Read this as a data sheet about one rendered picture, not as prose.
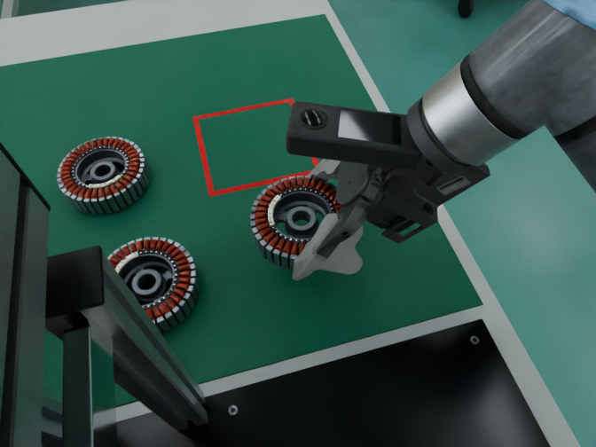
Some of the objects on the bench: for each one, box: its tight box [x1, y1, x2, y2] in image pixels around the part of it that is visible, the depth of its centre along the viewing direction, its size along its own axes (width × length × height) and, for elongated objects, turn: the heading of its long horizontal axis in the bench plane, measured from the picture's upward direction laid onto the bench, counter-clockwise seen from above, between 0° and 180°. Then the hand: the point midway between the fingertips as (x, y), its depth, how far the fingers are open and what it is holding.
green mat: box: [0, 14, 483, 407], centre depth 62 cm, size 94×61×1 cm, turn 106°
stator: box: [107, 237, 200, 333], centre depth 52 cm, size 11×11×4 cm
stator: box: [57, 137, 150, 214], centre depth 61 cm, size 11×11×4 cm
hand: (298, 223), depth 51 cm, fingers closed on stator, 13 cm apart
